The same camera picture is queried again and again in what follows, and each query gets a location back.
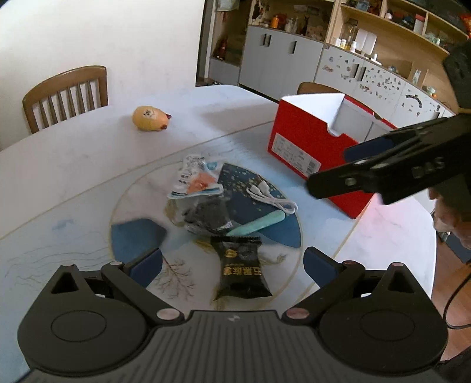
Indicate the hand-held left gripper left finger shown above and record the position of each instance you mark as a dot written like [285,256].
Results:
[149,265]

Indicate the white marble desktop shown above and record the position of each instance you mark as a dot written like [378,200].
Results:
[73,165]

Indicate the clear packet dark contents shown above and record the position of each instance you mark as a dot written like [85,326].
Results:
[208,215]

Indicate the red cardboard shoebox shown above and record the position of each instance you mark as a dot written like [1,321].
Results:
[301,132]

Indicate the orange bottle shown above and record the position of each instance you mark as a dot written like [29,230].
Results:
[274,22]

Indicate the black snack packet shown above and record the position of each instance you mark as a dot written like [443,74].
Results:
[241,269]

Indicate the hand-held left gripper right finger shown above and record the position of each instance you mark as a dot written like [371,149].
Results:
[318,267]

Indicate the person's right hand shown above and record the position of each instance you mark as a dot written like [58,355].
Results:
[447,221]

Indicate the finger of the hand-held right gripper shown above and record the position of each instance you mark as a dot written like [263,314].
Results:
[338,182]
[368,151]

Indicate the wooden slat-back chair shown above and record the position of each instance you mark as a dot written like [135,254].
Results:
[66,77]

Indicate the clear packet orange contents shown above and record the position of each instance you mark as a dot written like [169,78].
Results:
[197,180]

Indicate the yellow plush toy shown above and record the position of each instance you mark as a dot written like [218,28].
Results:
[149,118]

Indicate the wooden chair black cushion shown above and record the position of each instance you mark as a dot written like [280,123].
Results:
[312,88]

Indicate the teal pen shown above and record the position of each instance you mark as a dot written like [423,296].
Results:
[257,222]

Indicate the grey wall cabinet unit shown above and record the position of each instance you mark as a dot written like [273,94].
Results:
[279,51]

